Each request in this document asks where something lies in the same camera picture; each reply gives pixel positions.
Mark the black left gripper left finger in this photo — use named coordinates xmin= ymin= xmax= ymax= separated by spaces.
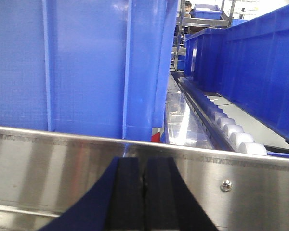
xmin=41 ymin=157 xmax=144 ymax=231

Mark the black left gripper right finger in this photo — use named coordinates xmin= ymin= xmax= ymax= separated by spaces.
xmin=144 ymin=157 xmax=218 ymax=231

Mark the large light blue bin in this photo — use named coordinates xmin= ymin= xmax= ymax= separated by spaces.
xmin=0 ymin=0 xmax=178 ymax=141

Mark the dark blue bin right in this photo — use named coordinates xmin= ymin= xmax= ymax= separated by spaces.
xmin=185 ymin=4 xmax=289 ymax=141

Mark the background steel shelf rack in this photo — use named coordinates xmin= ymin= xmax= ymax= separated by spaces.
xmin=172 ymin=0 xmax=236 ymax=71

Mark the distant blue bin on rack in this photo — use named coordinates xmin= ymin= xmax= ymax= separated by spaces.
xmin=192 ymin=4 xmax=222 ymax=20

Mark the roller conveyor track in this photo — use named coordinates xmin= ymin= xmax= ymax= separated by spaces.
xmin=171 ymin=71 xmax=267 ymax=156

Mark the person in background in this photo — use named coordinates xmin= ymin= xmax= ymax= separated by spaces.
xmin=184 ymin=1 xmax=192 ymax=18

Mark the screw on shelf rail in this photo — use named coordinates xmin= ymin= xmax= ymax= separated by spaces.
xmin=220 ymin=180 xmax=233 ymax=193

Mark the stainless steel shelf rail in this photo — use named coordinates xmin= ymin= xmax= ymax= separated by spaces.
xmin=0 ymin=127 xmax=289 ymax=231

